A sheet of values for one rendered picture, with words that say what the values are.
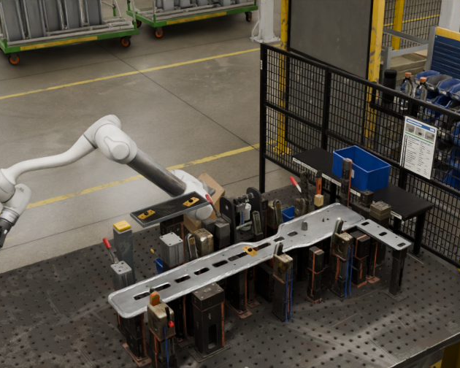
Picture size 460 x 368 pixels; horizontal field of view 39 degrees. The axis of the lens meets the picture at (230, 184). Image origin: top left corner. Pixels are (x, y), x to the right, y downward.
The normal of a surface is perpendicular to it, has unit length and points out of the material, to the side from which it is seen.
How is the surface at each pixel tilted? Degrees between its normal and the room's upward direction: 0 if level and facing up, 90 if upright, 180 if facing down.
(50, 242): 0
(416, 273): 0
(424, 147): 90
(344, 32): 92
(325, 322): 0
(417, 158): 90
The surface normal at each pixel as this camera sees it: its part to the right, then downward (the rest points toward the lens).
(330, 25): -0.87, 0.26
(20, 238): -0.01, -0.88
